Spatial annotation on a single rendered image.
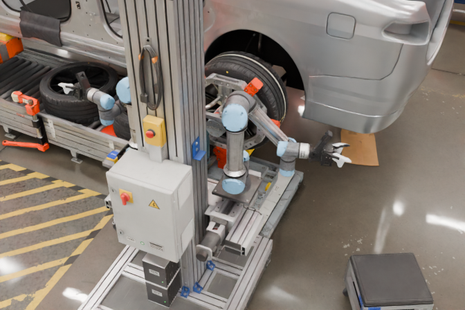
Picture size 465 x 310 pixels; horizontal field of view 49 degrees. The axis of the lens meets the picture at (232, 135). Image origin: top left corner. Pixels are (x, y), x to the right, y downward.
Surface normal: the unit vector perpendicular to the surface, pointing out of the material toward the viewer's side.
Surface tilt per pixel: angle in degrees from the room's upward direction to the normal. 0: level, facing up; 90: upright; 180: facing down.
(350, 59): 90
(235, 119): 82
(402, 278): 0
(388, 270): 0
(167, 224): 91
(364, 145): 1
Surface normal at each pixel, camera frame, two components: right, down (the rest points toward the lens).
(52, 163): 0.01, -0.79
